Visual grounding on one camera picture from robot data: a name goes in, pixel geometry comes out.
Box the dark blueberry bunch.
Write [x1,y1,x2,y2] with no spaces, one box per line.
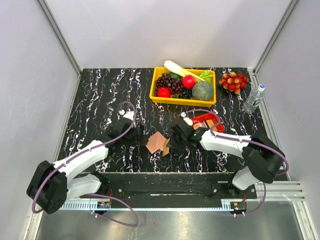
[171,89,192,100]

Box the red apple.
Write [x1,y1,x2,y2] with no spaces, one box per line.
[182,75,196,90]

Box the clear water bottle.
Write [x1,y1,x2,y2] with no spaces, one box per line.
[242,84,266,114]

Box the red plastic bin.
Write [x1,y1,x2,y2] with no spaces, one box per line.
[191,113,225,133]

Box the pink leather card holder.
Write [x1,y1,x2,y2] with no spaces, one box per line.
[145,131,167,154]

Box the red tomato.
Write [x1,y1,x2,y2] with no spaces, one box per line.
[156,87,171,98]

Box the purple grape bunch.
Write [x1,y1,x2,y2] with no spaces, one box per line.
[153,73,185,97]

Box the white leek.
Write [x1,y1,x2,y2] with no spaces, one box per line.
[164,60,204,82]

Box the yellow plastic tray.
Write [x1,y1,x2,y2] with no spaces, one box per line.
[149,66,217,108]

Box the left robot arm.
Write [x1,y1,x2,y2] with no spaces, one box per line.
[26,111,147,214]

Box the gold credit card in bin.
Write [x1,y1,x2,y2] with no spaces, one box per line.
[193,119,214,130]

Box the gold striped credit card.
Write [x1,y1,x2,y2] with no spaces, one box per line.
[162,138,170,157]

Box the green lettuce leaf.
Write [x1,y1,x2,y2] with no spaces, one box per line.
[199,69,214,84]

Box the red lychee bunch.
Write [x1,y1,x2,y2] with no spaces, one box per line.
[218,72,249,95]

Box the green cantaloupe melon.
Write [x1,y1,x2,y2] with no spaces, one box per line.
[192,81,214,101]

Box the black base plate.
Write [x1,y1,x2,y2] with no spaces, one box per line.
[79,174,258,201]

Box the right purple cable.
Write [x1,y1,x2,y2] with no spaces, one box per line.
[183,108,290,217]

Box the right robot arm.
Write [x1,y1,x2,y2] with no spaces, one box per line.
[169,111,289,198]

